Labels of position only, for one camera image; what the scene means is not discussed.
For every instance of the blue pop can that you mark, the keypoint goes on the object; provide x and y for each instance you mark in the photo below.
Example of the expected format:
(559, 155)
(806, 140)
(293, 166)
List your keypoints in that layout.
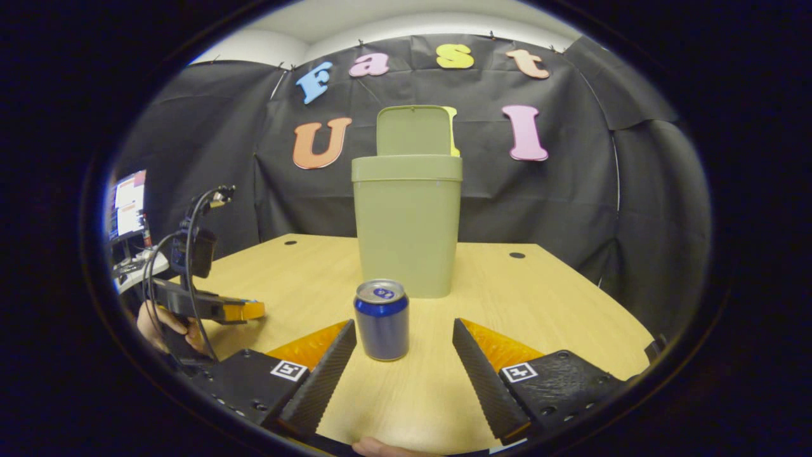
(382, 327)

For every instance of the wooden desktop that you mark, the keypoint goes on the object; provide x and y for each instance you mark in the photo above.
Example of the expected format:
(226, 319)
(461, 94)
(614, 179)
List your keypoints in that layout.
(507, 298)

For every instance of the computer monitor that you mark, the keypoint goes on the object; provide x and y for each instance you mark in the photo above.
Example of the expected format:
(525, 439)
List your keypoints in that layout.
(129, 203)

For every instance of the green desktop garbage bin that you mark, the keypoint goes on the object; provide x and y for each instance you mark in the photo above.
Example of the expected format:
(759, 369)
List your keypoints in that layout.
(406, 222)

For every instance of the black backdrop cloth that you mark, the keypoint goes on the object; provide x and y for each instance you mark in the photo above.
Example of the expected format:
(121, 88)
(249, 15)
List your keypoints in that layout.
(558, 203)

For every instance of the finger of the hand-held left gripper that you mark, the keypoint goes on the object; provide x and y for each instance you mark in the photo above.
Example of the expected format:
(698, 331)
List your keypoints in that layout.
(244, 311)

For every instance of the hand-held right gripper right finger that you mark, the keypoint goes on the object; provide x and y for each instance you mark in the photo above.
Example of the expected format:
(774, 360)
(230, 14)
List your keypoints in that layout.
(485, 381)

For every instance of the red bottle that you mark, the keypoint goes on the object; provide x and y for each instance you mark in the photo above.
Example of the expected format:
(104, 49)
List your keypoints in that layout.
(147, 231)

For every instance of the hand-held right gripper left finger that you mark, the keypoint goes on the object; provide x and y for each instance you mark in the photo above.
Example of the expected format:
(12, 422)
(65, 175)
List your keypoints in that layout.
(320, 381)

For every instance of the white side table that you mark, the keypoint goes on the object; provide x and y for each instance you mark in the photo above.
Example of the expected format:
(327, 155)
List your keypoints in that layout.
(136, 270)

